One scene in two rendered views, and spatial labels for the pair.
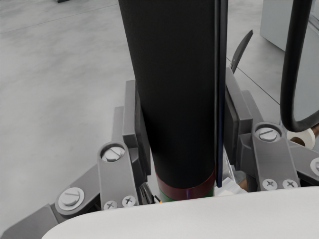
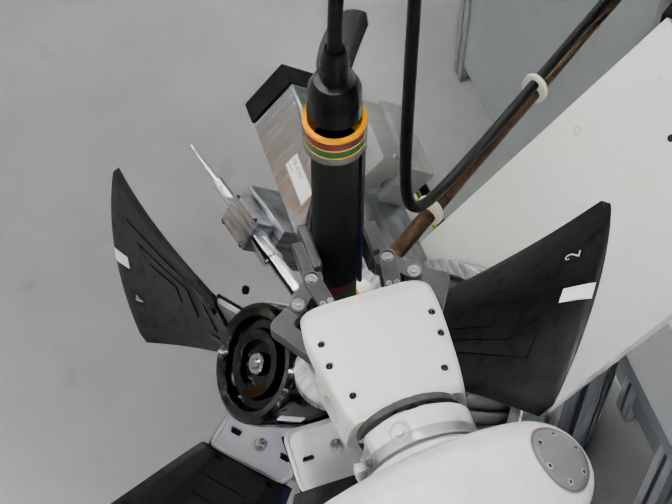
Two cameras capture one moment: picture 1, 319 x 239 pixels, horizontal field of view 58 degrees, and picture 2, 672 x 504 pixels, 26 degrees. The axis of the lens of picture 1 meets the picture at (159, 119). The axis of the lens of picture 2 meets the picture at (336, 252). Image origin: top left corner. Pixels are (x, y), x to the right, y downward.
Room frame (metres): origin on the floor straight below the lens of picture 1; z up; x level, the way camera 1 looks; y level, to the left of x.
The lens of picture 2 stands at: (-0.44, 0.21, 2.46)
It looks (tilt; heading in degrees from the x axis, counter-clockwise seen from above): 58 degrees down; 338
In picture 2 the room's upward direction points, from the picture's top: straight up
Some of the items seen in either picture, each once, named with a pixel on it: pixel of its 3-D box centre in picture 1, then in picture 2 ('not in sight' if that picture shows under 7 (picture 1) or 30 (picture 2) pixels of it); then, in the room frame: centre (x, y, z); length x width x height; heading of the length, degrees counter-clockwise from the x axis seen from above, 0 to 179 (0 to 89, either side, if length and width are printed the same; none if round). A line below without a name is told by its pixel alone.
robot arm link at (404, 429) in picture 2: not in sight; (414, 446); (-0.07, 0.00, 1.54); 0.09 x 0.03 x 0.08; 87
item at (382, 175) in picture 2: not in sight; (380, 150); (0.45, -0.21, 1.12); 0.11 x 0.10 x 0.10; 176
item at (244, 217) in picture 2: not in sight; (247, 222); (0.45, -0.04, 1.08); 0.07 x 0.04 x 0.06; 7
